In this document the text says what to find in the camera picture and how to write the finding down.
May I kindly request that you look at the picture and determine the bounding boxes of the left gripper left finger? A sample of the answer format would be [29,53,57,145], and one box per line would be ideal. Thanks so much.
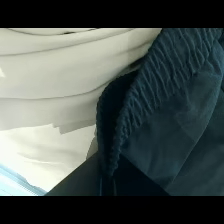
[46,153,105,196]

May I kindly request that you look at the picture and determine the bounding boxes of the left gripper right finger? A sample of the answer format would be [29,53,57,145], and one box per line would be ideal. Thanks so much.
[113,155,170,196]

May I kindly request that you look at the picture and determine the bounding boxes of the black pants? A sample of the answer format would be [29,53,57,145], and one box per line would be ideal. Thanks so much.
[95,28,224,196]

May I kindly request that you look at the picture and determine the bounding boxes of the white garment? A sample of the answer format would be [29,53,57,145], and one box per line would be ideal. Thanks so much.
[0,28,163,196]

